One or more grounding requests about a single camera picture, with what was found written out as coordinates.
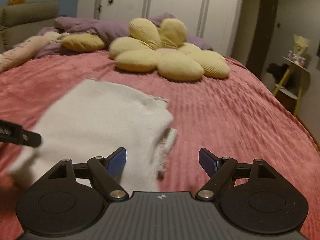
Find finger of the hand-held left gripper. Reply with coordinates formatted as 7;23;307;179
0;119;42;148

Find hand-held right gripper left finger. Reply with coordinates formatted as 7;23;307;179
47;147;128;202

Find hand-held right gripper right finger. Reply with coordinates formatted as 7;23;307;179
194;148;275;202

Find white knit sweater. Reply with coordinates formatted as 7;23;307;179
7;79;179;193

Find pink ribbed bedspread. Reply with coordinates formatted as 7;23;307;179
0;49;320;240

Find pale pink blanket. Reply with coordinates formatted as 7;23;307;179
0;31;71;73

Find yellow flower-shaped pillow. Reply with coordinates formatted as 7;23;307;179
109;17;231;82

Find small yellow pillow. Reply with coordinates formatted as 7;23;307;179
60;33;108;53

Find dark cloth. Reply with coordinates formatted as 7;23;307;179
266;63;288;81

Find grey-green upholstered headboard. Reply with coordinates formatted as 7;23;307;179
0;0;60;54

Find yellow-legged side table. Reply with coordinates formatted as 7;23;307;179
272;56;312;117

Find purple duvet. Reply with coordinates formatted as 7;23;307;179
32;12;214;59

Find pink and white trinkets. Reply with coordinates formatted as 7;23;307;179
287;51;308;67

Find dark wooden door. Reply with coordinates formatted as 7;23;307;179
247;0;280;78

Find cream paper-wrapped bouquet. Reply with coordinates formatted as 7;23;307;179
293;34;312;58

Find white wardrobe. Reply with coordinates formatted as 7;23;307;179
77;0;247;57

